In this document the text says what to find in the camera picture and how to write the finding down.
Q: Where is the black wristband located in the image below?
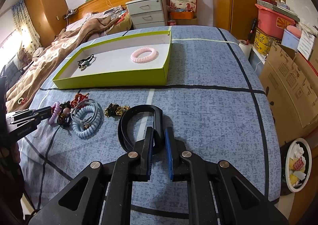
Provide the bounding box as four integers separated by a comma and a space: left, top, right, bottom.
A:
117, 104, 165, 155

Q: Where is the purple spiral hair tie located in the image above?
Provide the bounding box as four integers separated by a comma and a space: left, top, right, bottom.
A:
47, 101, 62, 126

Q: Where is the grey elastic hair band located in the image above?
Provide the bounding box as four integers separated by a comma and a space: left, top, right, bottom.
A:
71, 99, 101, 127

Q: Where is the gold black hair clip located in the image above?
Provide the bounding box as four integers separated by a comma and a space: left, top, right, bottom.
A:
104, 103, 130, 118

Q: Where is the blue spiral hair tie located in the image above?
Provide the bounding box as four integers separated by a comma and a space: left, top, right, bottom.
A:
72, 104, 105, 140

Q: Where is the red gold knot ornament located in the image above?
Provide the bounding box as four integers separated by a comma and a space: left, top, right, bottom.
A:
70, 93, 89, 108

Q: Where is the pink spiral hair tie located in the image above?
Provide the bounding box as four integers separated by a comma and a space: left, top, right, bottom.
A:
130, 46, 158, 64

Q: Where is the black cord hair tie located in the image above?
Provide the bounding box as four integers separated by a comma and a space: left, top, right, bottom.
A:
77, 54, 97, 71

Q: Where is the left hand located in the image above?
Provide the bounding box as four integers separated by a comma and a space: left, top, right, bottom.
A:
1, 142, 20, 164

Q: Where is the brown blanket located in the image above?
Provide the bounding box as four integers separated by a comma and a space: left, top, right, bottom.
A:
6, 16, 119, 112

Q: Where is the blue plaid bedsheet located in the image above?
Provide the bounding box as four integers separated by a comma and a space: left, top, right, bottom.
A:
20, 26, 288, 224

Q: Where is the floral curtain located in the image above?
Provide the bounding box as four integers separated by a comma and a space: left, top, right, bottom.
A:
11, 0, 42, 53

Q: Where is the green white shallow box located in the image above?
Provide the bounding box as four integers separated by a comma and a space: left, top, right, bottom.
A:
53, 30, 172, 89

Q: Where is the cola bottle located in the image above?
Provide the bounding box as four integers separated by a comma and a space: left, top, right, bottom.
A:
168, 20, 176, 26

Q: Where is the toilet paper roll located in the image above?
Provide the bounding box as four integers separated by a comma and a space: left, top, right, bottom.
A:
239, 40, 252, 59

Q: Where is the wooden wardrobe left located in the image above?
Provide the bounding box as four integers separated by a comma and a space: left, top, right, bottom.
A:
24, 0, 68, 47

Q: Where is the orange box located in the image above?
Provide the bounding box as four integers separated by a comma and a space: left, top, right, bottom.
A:
170, 12, 195, 19

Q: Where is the trash bin with litter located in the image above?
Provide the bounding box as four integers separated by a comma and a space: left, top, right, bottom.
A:
280, 138, 312, 195

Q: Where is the grey three-drawer cabinet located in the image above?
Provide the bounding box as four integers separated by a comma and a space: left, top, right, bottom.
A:
126, 0, 168, 29

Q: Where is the large cardboard box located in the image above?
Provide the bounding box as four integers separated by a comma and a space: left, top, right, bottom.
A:
259, 43, 317, 146

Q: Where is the yellow patterned box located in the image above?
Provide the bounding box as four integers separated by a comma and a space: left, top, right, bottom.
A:
254, 28, 281, 56

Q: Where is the red white shopping bag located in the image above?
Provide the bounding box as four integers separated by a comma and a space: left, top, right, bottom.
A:
169, 0, 197, 13

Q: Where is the wooden headboard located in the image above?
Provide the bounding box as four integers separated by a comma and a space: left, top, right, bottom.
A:
67, 0, 132, 24

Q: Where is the pink plastic bin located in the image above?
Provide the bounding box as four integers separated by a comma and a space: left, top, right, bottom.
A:
255, 3, 296, 40

